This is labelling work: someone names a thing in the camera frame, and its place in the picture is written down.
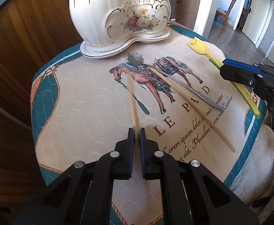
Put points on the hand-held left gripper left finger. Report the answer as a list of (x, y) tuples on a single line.
[(131, 154)]

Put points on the wooden dining table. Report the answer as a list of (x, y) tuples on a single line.
[(220, 14)]

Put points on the white floral ceramic utensil holder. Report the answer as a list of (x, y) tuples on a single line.
[(97, 16)]

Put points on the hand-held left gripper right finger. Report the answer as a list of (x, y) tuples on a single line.
[(142, 154)]

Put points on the wide wooden cabinet door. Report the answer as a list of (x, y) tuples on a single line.
[(34, 39)]

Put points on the wooden chair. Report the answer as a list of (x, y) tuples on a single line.
[(229, 11)]

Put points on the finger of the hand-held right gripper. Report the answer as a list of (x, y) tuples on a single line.
[(240, 77), (241, 65)]

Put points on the wooden chopstick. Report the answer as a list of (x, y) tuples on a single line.
[(198, 112), (134, 112)]

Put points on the white door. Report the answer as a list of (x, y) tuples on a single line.
[(256, 25)]

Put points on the silver flower-shaped spoon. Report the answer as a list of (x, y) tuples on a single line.
[(134, 58)]

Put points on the white ceramic tray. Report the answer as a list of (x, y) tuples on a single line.
[(99, 51)]

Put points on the corner wooden cabinet door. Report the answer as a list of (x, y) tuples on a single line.
[(8, 150)]

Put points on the horse print table cloth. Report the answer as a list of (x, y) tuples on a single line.
[(87, 103)]

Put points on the narrow wooden cabinet door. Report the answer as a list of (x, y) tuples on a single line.
[(190, 7)]

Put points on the yellow plastic spoon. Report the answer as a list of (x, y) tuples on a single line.
[(196, 45)]

